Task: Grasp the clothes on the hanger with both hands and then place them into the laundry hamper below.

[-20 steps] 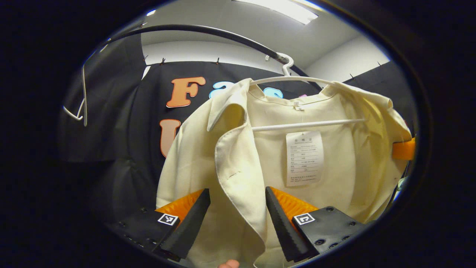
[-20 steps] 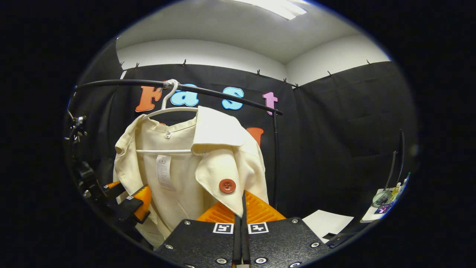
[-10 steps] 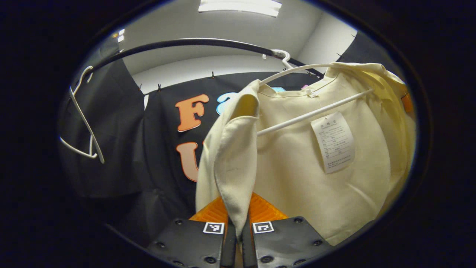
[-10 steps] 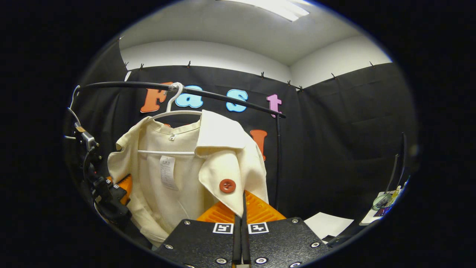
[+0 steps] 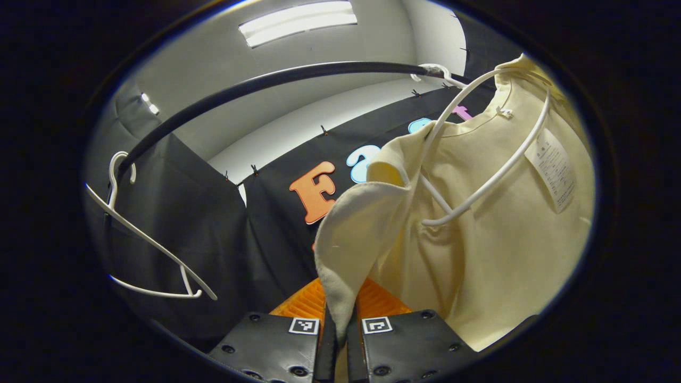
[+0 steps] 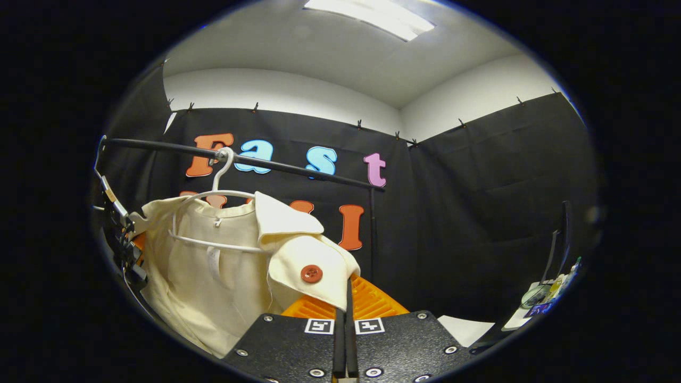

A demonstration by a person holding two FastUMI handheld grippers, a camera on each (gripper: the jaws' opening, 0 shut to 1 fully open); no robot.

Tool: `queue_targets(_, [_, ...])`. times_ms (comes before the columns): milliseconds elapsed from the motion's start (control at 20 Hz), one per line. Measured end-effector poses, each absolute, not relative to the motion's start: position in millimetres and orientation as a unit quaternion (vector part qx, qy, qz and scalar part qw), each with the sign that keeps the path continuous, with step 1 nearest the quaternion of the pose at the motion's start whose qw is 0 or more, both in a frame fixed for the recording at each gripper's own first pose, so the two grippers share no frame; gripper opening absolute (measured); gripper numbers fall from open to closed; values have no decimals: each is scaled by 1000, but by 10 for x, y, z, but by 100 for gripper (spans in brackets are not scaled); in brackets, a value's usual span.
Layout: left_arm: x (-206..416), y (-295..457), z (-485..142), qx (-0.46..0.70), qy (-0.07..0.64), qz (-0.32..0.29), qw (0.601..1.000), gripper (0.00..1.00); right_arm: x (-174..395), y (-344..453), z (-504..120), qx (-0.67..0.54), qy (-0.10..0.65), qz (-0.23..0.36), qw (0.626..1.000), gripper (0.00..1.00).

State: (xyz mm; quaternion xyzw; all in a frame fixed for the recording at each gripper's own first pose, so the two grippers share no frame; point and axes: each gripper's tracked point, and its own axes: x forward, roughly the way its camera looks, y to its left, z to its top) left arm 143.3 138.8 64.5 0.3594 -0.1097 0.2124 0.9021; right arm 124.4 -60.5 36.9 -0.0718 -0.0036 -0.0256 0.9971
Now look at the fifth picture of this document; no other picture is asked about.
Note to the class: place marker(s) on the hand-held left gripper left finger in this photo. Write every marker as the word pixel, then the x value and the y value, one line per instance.
pixel 325 351

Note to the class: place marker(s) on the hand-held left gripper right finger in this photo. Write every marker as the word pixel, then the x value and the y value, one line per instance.
pixel 355 356

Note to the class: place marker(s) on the cream button shirt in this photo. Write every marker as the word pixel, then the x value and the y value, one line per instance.
pixel 505 255

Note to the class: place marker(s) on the empty white hanger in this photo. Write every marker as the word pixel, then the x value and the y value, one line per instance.
pixel 159 250

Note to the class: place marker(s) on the white hanger with shirt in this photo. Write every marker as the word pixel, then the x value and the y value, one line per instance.
pixel 500 176

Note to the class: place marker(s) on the black backdrop cloth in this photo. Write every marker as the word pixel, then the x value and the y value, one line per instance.
pixel 213 223

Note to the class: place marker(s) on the small ceiling light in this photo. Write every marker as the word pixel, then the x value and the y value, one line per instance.
pixel 150 104

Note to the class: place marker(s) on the large ceiling light panel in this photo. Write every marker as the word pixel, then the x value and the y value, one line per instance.
pixel 298 21

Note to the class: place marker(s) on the black clothes rail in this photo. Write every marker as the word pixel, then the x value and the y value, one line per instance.
pixel 330 68

